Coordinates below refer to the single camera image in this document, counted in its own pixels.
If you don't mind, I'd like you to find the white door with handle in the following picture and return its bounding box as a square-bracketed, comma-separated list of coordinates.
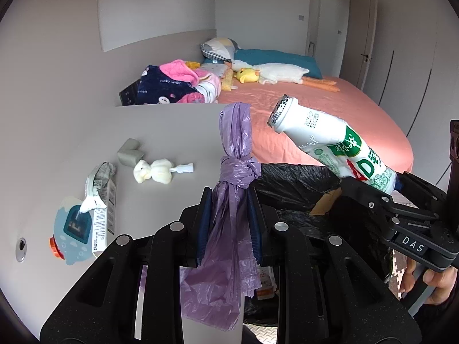
[306, 0, 378, 90]

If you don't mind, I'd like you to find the orange ribbed cap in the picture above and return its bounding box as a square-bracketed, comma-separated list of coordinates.
[49, 236, 65, 259]

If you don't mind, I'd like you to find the white red paper carton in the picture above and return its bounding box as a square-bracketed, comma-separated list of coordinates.
[256, 266, 277, 300]

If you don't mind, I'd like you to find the light blue shaped card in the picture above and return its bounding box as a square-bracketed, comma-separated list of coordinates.
[53, 196, 95, 265]

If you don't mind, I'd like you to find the white goose plush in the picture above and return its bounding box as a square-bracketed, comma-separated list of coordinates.
[231, 60, 340, 92]

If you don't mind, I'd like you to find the desk cable grommet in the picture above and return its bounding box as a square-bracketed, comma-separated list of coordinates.
[15, 238, 27, 263]

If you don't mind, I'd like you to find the yellow long plush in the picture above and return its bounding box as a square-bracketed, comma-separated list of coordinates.
[220, 68, 237, 92]

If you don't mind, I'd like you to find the grey corner guard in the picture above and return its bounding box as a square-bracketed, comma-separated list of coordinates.
[117, 138, 144, 168]

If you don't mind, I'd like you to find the navy pink clothes pile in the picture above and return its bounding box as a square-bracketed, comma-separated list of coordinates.
[135, 59, 222, 105]

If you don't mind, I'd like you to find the yellow duck plush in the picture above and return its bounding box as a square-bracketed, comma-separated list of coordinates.
[234, 68, 260, 84]

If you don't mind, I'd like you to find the silver snack wrapper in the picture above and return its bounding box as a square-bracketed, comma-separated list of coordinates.
[78, 162, 117, 257]

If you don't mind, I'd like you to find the teal pillow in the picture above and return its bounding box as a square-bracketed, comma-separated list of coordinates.
[234, 49, 323, 79]

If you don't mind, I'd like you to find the black wall socket panel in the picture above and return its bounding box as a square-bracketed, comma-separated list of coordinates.
[119, 79, 141, 106]

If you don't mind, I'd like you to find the white foam knot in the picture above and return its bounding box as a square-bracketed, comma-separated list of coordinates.
[133, 159, 195, 185]

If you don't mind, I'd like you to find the patterned grey yellow pillow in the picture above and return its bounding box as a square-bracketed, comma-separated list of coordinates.
[200, 37, 240, 62]

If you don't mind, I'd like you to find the black lined trash bin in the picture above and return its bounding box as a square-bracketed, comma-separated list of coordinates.
[243, 162, 395, 327]

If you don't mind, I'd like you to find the white green drink bottle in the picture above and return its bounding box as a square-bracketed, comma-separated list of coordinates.
[268, 95, 397, 194]

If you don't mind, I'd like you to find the purple plastic bag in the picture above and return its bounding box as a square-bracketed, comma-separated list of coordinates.
[180, 103, 261, 331]

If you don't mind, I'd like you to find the bed with pink sheet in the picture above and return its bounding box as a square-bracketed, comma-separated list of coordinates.
[217, 79, 414, 172]

